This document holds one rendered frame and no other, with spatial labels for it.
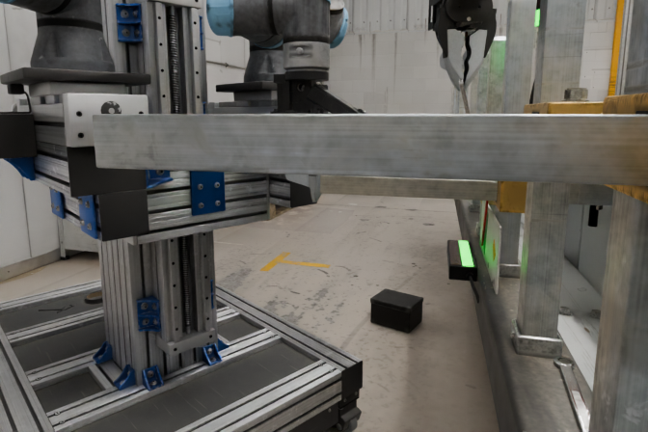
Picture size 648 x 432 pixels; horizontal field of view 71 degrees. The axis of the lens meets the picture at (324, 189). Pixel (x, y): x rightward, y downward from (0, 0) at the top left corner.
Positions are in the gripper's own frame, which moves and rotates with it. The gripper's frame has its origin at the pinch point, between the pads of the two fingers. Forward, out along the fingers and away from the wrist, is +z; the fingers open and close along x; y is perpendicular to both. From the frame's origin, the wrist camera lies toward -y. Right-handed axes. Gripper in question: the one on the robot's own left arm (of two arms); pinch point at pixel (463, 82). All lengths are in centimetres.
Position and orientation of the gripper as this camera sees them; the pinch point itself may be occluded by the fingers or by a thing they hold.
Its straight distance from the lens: 74.9
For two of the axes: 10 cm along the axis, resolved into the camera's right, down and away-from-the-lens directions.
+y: -1.1, -1.7, 9.8
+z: 0.0, 9.9, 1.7
